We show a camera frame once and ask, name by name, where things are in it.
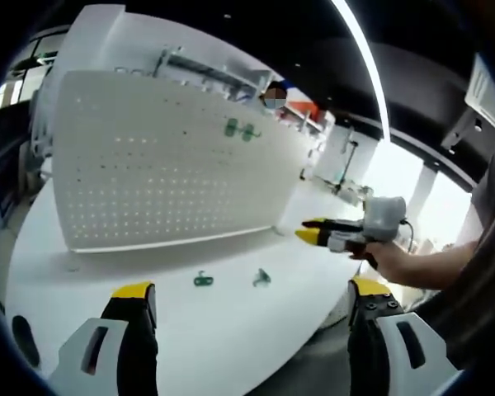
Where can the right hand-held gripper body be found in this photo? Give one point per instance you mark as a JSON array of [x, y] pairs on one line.
[[383, 218]]

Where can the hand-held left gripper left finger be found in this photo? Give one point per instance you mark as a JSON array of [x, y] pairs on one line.
[[130, 342]]

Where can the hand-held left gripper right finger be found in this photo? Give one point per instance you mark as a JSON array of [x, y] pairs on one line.
[[369, 342]]

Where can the white perforated mounting plate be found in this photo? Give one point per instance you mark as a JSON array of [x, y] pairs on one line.
[[161, 177]]

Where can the person's right hand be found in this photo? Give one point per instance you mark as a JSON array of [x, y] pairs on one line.
[[385, 257]]

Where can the black tripod stand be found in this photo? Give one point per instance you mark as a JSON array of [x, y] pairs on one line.
[[346, 165]]

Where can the black computer mouse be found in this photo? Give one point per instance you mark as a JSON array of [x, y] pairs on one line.
[[24, 340]]

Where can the person's dark grey shirt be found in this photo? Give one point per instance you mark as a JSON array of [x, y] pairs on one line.
[[482, 268]]

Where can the white ceiling air unit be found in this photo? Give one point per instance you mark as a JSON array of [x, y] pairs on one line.
[[480, 86]]

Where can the white wall rail shelf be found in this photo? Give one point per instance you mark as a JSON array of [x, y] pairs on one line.
[[206, 68]]

